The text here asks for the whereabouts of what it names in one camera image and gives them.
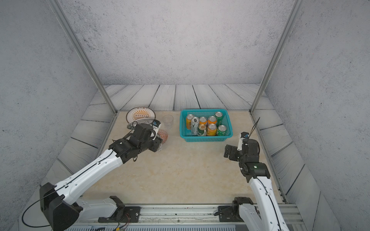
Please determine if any left aluminium frame post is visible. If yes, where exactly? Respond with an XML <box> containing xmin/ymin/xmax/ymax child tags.
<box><xmin>47</xmin><ymin>0</ymin><xmax>118</xmax><ymax>115</ymax></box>

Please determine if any orange can silver top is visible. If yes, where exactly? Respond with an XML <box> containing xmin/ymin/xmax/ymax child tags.
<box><xmin>208</xmin><ymin>116</ymin><xmax>217</xmax><ymax>124</ymax></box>

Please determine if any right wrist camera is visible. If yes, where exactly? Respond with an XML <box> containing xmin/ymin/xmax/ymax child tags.
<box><xmin>237</xmin><ymin>132</ymin><xmax>250</xmax><ymax>151</ymax></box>

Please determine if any green rimmed white plate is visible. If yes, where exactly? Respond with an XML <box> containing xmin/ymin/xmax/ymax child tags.
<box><xmin>127</xmin><ymin>118</ymin><xmax>154</xmax><ymax>130</ymax></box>

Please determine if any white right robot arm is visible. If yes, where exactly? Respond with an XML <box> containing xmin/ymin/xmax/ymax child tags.
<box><xmin>214</xmin><ymin>138</ymin><xmax>289</xmax><ymax>231</ymax></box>

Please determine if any aluminium frame post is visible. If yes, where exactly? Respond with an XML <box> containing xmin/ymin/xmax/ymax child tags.
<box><xmin>250</xmin><ymin>0</ymin><xmax>304</xmax><ymax>114</ymax></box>
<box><xmin>47</xmin><ymin>0</ymin><xmax>118</xmax><ymax>115</ymax></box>

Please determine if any orange Schweppes can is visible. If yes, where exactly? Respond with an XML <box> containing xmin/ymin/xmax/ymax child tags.
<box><xmin>207</xmin><ymin>123</ymin><xmax>217</xmax><ymax>136</ymax></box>

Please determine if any green soda can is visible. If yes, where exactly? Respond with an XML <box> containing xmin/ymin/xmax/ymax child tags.
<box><xmin>216</xmin><ymin>125</ymin><xmax>227</xmax><ymax>136</ymax></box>

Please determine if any silver white drink can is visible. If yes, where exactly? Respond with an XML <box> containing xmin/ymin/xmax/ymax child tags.
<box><xmin>190</xmin><ymin>116</ymin><xmax>199</xmax><ymax>136</ymax></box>

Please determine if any red patterned bowl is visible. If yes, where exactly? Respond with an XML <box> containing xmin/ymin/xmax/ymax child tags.
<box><xmin>158</xmin><ymin>130</ymin><xmax>168</xmax><ymax>144</ymax></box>

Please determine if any right aluminium frame post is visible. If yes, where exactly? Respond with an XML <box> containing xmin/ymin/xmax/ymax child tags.
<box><xmin>250</xmin><ymin>0</ymin><xmax>304</xmax><ymax>114</ymax></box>

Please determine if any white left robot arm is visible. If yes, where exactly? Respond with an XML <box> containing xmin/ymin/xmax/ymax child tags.
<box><xmin>38</xmin><ymin>119</ymin><xmax>163</xmax><ymax>231</ymax></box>

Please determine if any green white gold-top can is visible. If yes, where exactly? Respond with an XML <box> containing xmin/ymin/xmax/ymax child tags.
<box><xmin>197</xmin><ymin>124</ymin><xmax>207</xmax><ymax>136</ymax></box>

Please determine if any clear plastic cup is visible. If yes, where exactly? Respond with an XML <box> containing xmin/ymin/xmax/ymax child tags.
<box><xmin>162</xmin><ymin>115</ymin><xmax>174</xmax><ymax>130</ymax></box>

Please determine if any green can at back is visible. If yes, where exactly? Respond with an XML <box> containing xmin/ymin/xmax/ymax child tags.
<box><xmin>214</xmin><ymin>111</ymin><xmax>224</xmax><ymax>126</ymax></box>

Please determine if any orange sunburst plate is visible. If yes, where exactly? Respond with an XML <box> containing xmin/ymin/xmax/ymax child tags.
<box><xmin>126</xmin><ymin>106</ymin><xmax>156</xmax><ymax>123</ymax></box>

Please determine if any orange Fanta can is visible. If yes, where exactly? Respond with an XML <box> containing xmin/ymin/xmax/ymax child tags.
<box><xmin>199</xmin><ymin>116</ymin><xmax>208</xmax><ymax>125</ymax></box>

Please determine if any teal plastic basket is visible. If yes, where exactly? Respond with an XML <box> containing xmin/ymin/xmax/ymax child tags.
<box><xmin>179</xmin><ymin>109</ymin><xmax>233</xmax><ymax>142</ymax></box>

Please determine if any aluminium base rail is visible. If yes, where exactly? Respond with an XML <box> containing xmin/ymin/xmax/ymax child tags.
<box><xmin>65</xmin><ymin>203</ymin><xmax>307</xmax><ymax>231</ymax></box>

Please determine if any orange yellow can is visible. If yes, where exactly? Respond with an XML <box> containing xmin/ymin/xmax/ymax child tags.
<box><xmin>186</xmin><ymin>114</ymin><xmax>194</xmax><ymax>130</ymax></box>

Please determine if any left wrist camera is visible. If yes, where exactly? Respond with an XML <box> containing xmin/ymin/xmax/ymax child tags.
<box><xmin>150</xmin><ymin>119</ymin><xmax>161</xmax><ymax>140</ymax></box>

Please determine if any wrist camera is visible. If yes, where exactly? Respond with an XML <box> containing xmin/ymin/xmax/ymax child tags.
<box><xmin>237</xmin><ymin>132</ymin><xmax>250</xmax><ymax>151</ymax></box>
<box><xmin>150</xmin><ymin>119</ymin><xmax>161</xmax><ymax>140</ymax></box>

